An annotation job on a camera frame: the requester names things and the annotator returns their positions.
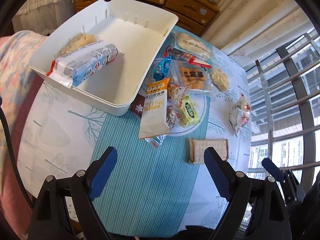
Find blue biscuit pack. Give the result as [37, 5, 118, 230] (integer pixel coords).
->
[46, 40, 118, 88]

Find blue foil candy pack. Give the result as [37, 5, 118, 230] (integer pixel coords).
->
[152, 56, 172, 81]

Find red white snack bag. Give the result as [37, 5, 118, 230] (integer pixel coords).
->
[229, 93, 251, 136]

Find brown wafer bar pack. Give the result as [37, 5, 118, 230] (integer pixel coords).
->
[188, 138, 229, 165]

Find cream curtain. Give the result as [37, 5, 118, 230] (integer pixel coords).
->
[202, 0, 313, 66]

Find clear bag orange cookies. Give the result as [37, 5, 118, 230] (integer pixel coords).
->
[176, 61, 212, 94]

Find red dates zip bag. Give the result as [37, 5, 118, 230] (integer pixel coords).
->
[163, 45, 212, 68]

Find small round rice cracker pack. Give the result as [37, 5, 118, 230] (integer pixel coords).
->
[210, 68, 229, 92]

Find lace covered cabinet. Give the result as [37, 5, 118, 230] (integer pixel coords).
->
[12, 0, 75, 35]

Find pastel floral blanket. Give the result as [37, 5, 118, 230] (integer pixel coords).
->
[0, 29, 49, 230]

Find brown snowflake chocolate pack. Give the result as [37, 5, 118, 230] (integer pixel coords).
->
[129, 94, 145, 119]

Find clear pack yellow crackers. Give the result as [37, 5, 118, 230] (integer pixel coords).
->
[61, 33, 98, 55]

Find metal window bars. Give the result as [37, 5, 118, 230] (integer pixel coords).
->
[245, 28, 319, 179]

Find black cable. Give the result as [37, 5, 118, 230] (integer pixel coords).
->
[0, 97, 34, 209]

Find peanut brittle clear pack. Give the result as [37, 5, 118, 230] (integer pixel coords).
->
[168, 82, 187, 107]

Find bread pack clear wrapper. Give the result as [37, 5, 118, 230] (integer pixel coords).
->
[171, 32, 213, 60]

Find leaf print tablecloth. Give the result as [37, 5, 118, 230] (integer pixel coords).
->
[17, 49, 251, 237]

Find green pineapple cake pack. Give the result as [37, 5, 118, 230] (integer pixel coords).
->
[178, 94, 200, 127]

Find white orange oats bar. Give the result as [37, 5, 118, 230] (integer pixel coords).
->
[138, 78, 170, 139]

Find white plastic storage bin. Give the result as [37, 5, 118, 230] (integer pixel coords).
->
[29, 0, 178, 116]

